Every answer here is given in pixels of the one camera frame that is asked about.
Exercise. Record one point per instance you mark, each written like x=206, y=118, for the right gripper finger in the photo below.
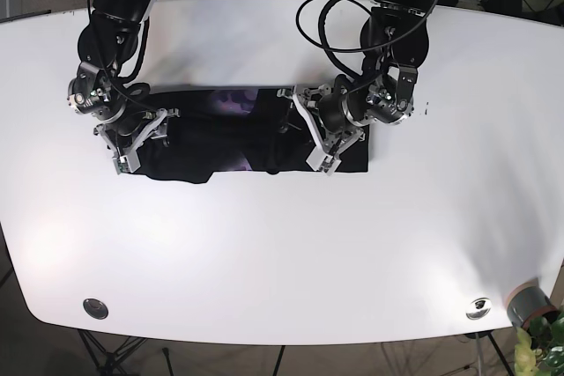
x=124, y=148
x=157, y=128

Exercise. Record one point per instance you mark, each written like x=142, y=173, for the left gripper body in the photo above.
x=345, y=108

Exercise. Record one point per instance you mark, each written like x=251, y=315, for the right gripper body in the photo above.
x=120, y=109

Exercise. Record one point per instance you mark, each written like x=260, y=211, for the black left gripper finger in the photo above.
x=342, y=152
x=306, y=100

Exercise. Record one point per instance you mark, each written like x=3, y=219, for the black T-shirt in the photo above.
x=226, y=130

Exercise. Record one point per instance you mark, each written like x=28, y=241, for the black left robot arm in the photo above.
x=395, y=43

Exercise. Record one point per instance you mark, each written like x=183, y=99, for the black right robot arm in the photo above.
x=112, y=50

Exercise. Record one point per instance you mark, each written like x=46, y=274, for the left silver table grommet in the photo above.
x=95, y=309

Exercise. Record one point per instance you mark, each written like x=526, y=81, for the silver table grommet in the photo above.
x=478, y=308
x=95, y=309

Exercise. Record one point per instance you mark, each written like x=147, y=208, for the right silver table grommet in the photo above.
x=478, y=308

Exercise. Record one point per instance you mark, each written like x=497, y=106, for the grey plant pot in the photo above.
x=528, y=301

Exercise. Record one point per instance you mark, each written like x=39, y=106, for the green potted plant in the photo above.
x=539, y=349

